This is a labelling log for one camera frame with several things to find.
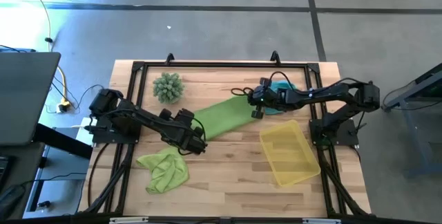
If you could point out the black aluminium table frame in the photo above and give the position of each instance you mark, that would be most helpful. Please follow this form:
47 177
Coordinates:
224 64

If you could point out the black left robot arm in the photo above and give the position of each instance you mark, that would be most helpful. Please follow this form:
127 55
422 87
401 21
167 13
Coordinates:
138 115

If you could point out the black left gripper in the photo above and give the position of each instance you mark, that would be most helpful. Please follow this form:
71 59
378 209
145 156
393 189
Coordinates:
193 142

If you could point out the lime green microfiber towel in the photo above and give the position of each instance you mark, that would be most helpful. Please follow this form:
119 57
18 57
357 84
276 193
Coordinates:
165 172

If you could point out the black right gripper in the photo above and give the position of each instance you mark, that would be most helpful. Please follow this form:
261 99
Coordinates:
257 97

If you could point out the black desk beam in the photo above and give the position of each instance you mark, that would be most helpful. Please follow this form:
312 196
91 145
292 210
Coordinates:
62 141

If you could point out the teal microfiber towel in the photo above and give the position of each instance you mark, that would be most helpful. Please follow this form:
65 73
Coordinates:
283 85

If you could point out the yellow power plug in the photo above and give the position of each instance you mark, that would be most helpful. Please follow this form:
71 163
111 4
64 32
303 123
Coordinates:
64 105

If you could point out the potted green succulent plant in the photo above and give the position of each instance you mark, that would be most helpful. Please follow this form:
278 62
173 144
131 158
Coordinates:
168 87

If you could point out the black computer mouse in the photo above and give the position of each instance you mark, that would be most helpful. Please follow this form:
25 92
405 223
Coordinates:
9 198

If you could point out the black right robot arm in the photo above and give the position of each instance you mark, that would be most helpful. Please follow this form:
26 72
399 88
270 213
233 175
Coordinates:
321 94

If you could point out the yellow translucent plastic basket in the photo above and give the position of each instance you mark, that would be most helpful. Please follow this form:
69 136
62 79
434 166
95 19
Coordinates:
290 155

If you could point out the grey metal table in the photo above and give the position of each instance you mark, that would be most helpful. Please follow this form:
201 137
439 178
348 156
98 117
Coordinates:
397 102

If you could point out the silver table bracket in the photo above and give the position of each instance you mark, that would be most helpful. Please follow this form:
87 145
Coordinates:
321 221
128 220

